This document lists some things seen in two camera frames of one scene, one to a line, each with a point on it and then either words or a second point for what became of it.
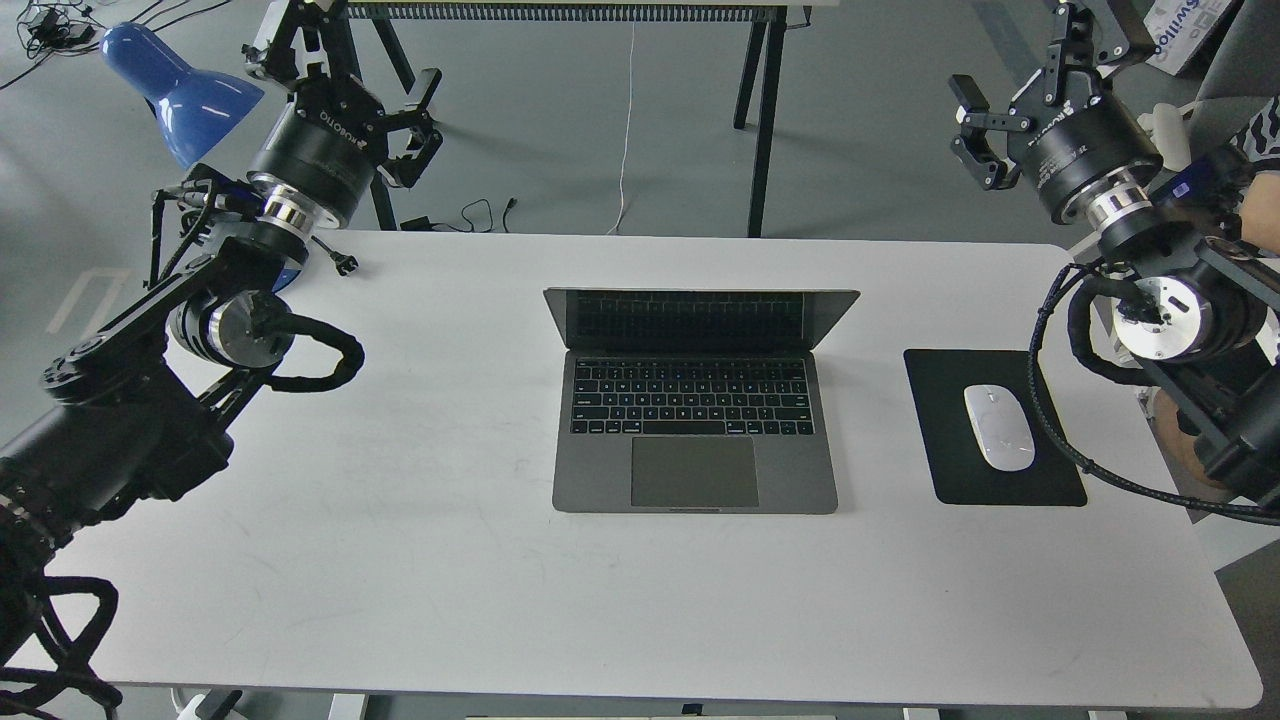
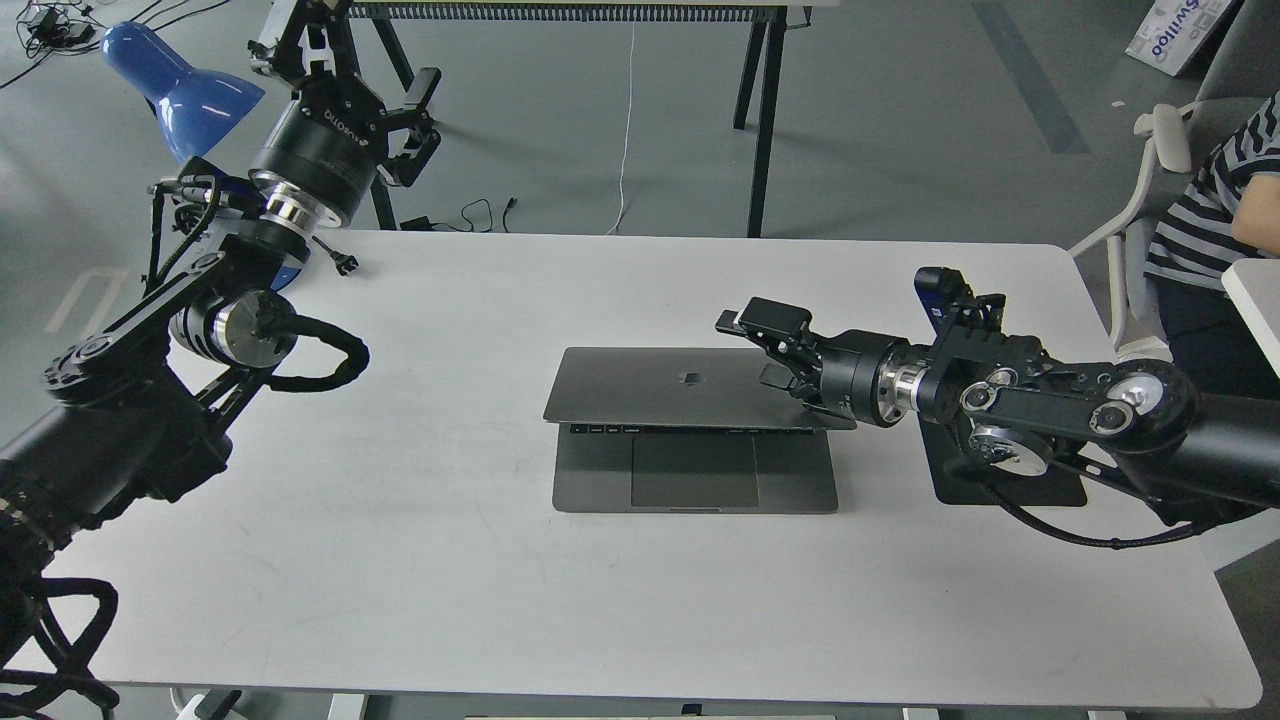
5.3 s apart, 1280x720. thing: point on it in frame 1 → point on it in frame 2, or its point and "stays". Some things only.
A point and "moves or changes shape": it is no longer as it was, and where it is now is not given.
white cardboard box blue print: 1179,28 stays
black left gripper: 323,158 stays
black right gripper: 1084,153 → 868,376
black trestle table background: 765,59 stays
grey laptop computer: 694,400 moves or changes shape
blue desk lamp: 191,106 stays
